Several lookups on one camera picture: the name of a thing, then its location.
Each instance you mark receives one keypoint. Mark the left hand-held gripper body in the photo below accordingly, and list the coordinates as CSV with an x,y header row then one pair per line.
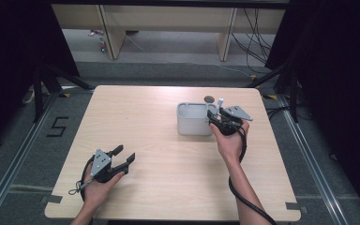
x,y
101,164

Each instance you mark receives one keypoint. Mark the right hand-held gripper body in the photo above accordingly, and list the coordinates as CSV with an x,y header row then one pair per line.
x,y
232,123

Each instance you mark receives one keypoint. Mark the light blue toothbrush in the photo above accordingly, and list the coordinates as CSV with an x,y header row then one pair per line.
x,y
220,102

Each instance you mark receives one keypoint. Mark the light grey toothbrush holder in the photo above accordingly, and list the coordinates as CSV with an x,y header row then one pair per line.
x,y
193,123

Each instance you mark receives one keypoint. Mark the person's right hand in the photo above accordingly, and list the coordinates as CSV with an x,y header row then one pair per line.
x,y
231,145

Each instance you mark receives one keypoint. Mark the person's left hand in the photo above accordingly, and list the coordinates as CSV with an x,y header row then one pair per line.
x,y
97,192

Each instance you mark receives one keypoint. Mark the yellow tape piece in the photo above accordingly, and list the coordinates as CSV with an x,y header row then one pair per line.
x,y
270,97
66,95

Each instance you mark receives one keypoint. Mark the black tape floor mark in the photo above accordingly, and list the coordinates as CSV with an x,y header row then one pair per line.
x,y
57,126

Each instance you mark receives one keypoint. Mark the grey tape piece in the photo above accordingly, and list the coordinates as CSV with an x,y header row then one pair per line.
x,y
295,206
51,199

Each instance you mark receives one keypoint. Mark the black tripod stand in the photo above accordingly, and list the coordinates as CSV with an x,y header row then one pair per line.
x,y
39,93
293,93

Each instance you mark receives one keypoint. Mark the small items on floor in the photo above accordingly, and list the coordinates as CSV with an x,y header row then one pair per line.
x,y
100,40

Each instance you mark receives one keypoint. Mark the black curtain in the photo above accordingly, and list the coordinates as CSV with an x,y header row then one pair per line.
x,y
340,78
9,62

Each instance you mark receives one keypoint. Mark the metal floor rail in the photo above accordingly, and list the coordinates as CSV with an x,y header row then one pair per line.
x,y
312,162
15,162

